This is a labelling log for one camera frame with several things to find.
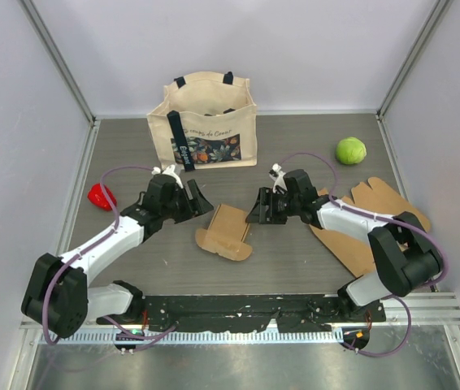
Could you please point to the red bell pepper toy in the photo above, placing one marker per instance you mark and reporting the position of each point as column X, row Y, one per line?
column 99, row 198

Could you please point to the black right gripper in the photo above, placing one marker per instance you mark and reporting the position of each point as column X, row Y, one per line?
column 258, row 214

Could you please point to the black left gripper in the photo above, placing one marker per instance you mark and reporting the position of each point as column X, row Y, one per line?
column 197, row 203

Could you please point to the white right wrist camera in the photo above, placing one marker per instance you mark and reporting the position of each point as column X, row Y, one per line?
column 277, row 175

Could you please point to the spare brown cardboard box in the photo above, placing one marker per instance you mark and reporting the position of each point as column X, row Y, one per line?
column 347, row 239

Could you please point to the beige canvas tote bag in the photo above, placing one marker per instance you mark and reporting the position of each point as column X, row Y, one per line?
column 206, row 120

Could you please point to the green cabbage ball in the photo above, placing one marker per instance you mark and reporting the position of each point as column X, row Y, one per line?
column 350, row 151

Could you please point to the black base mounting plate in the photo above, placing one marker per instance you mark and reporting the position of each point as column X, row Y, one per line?
column 248, row 313

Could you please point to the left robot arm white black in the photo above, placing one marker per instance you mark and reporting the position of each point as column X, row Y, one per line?
column 59, row 295

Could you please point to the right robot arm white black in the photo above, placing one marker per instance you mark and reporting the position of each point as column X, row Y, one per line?
column 404, row 257

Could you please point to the slotted cable duct strip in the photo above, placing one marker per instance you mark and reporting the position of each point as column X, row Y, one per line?
column 109, row 335

